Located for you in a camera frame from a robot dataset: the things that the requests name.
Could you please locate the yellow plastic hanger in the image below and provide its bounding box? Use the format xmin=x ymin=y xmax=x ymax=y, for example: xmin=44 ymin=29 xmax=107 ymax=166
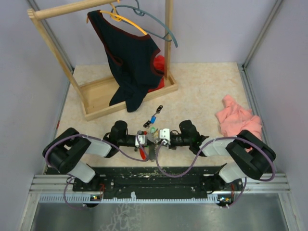
xmin=100 ymin=2 xmax=147 ymax=36

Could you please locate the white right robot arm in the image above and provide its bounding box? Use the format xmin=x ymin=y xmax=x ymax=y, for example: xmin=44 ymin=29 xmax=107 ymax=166
xmin=158 ymin=120 xmax=276 ymax=191

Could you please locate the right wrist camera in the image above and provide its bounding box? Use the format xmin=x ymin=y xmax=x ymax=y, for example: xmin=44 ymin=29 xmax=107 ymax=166
xmin=159 ymin=128 xmax=171 ymax=145

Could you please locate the dark navy vest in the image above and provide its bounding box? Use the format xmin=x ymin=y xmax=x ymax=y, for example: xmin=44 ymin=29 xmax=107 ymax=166
xmin=87 ymin=10 xmax=164 ymax=112

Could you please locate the key with blue tag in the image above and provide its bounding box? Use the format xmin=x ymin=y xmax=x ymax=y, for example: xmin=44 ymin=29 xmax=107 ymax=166
xmin=150 ymin=116 xmax=156 ymax=124

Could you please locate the grey-blue plastic hanger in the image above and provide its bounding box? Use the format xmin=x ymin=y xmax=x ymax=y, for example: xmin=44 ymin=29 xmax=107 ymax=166
xmin=110 ymin=0 xmax=178 ymax=48

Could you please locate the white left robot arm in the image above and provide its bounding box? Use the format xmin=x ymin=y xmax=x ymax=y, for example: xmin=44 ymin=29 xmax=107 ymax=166
xmin=42 ymin=120 xmax=154 ymax=191

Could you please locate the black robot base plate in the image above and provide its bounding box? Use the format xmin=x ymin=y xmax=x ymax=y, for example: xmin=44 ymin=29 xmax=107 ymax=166
xmin=44 ymin=166 xmax=244 ymax=200

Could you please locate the wooden clothes rack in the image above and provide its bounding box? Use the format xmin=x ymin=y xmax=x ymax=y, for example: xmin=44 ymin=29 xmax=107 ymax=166
xmin=26 ymin=0 xmax=179 ymax=122

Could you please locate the red cloth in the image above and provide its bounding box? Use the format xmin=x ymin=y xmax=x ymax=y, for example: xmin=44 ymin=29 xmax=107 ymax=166
xmin=148 ymin=55 xmax=165 ymax=92

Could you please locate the pink cloth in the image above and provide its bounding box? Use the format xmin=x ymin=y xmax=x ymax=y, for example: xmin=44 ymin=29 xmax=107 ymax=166
xmin=215 ymin=95 xmax=262 ymax=141

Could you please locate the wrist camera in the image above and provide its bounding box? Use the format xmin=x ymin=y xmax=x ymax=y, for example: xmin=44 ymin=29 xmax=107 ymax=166
xmin=135 ymin=130 xmax=147 ymax=147
xmin=159 ymin=128 xmax=171 ymax=145

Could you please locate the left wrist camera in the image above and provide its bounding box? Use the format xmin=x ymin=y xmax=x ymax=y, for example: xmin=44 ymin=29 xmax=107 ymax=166
xmin=135 ymin=130 xmax=147 ymax=147

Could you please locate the red-handled metal key organizer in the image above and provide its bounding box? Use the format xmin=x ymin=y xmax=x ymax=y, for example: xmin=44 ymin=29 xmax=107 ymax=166
xmin=138 ymin=129 xmax=159 ymax=162

